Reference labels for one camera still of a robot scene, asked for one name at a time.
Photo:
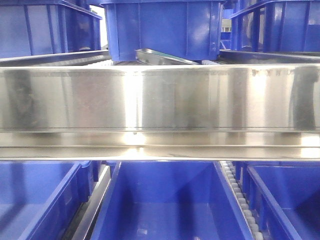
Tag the dark blue crate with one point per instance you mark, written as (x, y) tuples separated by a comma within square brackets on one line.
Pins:
[(272, 26), (41, 27), (189, 29)]

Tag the dark blue crate upper right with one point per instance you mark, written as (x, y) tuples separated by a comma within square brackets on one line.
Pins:
[(272, 26)]

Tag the steel shelf front rail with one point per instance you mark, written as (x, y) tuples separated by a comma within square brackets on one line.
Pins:
[(236, 112)]

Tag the steel lane divider rail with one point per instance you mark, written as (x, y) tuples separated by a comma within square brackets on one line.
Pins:
[(153, 57)]

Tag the dark blue bin lower left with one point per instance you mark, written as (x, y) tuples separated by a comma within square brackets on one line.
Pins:
[(38, 199)]

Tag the dark blue bin lower right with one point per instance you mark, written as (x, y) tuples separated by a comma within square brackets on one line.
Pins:
[(285, 201)]

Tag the dark blue crate upper centre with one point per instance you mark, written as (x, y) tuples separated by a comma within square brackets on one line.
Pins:
[(189, 29)]

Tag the dark blue crate upper left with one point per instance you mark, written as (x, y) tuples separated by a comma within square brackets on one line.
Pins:
[(41, 27)]

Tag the dark blue bin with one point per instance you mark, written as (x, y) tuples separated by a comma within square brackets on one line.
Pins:
[(170, 200), (38, 199), (285, 201)]

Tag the dark blue bin lower centre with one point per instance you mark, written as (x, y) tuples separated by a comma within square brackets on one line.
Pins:
[(170, 200)]

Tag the white roller track lower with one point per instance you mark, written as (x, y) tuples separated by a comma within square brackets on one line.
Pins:
[(229, 172)]

